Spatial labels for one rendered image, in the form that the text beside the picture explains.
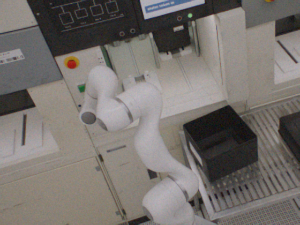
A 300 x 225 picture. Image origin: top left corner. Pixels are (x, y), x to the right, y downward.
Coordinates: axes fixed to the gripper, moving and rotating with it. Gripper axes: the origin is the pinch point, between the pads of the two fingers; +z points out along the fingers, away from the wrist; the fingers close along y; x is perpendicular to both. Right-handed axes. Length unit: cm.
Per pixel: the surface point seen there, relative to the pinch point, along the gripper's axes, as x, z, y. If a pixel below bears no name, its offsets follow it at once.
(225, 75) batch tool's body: -30, 12, 53
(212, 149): -59, -3, 30
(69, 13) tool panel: 35.8, -7.7, 10.4
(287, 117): -62, 2, 71
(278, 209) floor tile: -139, 23, 39
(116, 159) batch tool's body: -47, 11, -24
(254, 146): -58, -16, 52
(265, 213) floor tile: -137, 22, 31
